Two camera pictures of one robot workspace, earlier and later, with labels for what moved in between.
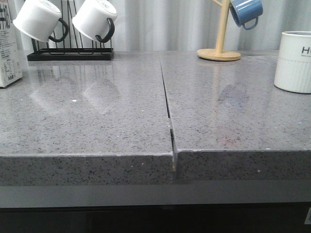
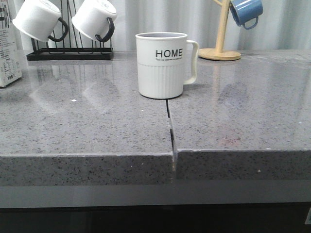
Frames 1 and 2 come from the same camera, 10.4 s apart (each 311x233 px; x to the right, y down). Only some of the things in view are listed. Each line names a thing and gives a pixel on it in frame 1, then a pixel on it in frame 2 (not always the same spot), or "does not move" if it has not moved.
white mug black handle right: (95, 19) does not move
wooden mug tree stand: (218, 54) does not move
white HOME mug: (292, 71) → (161, 60)
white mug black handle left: (38, 19) does not move
